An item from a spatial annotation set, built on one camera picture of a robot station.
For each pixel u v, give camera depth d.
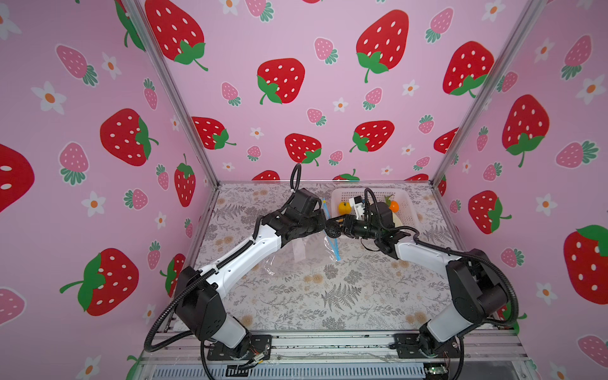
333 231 0.80
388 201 1.05
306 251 0.87
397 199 1.07
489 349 1.27
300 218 0.59
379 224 0.68
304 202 0.59
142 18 0.69
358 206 0.81
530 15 0.70
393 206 1.04
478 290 0.46
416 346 0.74
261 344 0.75
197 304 0.41
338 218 0.81
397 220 1.02
